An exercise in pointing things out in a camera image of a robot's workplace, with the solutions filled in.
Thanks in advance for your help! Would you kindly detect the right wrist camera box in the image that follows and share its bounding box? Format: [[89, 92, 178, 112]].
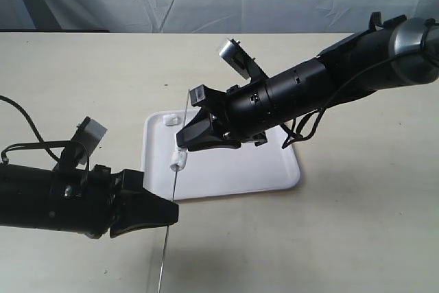
[[218, 38, 268, 82]]

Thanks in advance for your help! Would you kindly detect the thin metal skewer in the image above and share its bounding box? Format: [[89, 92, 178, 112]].
[[157, 91, 190, 293]]

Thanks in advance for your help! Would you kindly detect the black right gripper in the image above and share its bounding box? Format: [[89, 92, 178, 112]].
[[176, 58, 329, 152]]

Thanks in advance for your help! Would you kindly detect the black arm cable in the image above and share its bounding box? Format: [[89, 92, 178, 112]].
[[281, 42, 439, 150], [0, 95, 100, 172]]

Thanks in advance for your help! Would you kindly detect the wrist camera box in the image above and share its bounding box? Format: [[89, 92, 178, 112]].
[[218, 38, 268, 82], [71, 117, 107, 167]]

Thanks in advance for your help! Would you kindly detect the white rectangular plastic tray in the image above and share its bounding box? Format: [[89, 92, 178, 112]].
[[141, 110, 300, 200]]

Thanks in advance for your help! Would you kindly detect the white marshmallow piece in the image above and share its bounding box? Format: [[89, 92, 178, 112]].
[[163, 113, 180, 126], [169, 148, 187, 172]]

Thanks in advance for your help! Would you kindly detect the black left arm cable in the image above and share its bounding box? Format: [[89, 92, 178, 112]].
[[0, 95, 100, 172]]

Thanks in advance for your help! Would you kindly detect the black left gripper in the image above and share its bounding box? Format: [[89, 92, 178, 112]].
[[49, 165, 179, 239]]

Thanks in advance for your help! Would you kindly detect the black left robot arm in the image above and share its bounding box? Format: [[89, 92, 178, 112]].
[[1, 165, 179, 239]]

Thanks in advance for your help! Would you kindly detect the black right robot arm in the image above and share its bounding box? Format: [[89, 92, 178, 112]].
[[176, 12, 438, 152]]

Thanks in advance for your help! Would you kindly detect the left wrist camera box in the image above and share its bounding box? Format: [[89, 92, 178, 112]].
[[71, 117, 107, 167]]

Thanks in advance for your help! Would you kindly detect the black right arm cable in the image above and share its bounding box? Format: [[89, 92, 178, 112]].
[[281, 42, 439, 150]]

